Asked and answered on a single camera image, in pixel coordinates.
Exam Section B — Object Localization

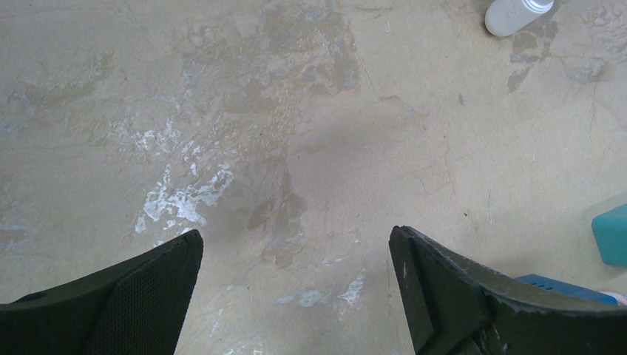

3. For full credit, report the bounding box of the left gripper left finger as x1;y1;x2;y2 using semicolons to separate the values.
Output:
1;230;203;354

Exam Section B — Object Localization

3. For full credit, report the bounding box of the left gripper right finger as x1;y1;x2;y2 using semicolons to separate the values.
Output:
389;226;626;354

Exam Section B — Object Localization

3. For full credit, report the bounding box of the blue cube socket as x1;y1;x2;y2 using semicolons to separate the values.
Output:
516;274;621;305

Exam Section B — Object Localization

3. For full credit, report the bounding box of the teal power strip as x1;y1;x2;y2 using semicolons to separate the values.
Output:
592;204;626;267

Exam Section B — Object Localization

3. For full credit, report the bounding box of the round pink power socket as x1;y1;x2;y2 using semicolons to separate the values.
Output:
600;291;627;306

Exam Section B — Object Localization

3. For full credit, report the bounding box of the white PVC pipe frame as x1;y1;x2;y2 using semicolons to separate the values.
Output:
484;0;554;37

